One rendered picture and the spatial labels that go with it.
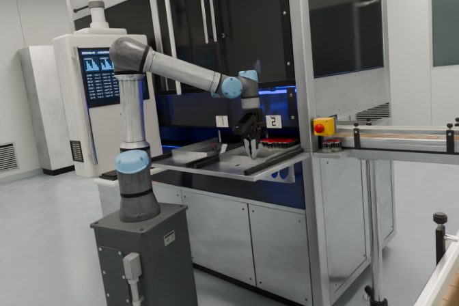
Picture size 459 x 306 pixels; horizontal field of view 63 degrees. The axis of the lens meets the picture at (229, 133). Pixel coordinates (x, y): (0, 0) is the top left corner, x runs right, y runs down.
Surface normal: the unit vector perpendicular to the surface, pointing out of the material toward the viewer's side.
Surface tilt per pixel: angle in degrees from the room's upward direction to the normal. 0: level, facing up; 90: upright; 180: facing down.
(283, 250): 90
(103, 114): 90
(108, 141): 90
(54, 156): 90
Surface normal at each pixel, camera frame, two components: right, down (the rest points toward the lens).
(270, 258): -0.67, 0.18
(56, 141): 0.73, 0.03
